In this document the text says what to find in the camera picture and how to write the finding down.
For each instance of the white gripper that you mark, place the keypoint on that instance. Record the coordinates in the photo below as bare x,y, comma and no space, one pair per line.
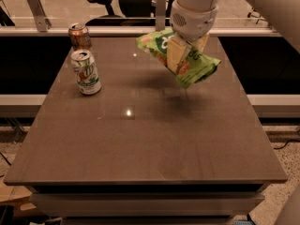
193,22

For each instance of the grey table drawer base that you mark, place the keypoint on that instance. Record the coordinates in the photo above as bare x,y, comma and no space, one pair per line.
202,208

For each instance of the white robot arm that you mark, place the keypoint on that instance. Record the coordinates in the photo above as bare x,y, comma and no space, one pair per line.
283,15

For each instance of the metal glass bracket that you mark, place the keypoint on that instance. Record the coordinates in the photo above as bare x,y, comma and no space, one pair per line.
42,22
160,14

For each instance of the black office chair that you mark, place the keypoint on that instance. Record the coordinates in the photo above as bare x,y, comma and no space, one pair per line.
135,13

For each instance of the white green 7up can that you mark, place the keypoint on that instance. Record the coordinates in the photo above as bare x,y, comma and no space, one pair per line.
84,66

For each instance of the cardboard box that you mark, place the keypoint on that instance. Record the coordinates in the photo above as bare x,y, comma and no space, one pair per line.
18,197

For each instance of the left metal glass bracket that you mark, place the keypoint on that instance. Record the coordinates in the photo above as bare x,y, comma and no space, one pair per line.
42,22

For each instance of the green rice chip bag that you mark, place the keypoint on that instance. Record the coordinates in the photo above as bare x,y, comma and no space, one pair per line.
196,67

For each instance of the yellow frame cart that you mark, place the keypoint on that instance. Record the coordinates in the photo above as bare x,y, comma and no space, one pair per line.
254,14

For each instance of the middle metal glass bracket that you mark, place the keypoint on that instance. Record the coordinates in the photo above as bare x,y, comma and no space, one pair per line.
160,14

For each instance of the brown soda can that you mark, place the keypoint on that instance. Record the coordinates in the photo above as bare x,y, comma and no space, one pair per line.
79,35

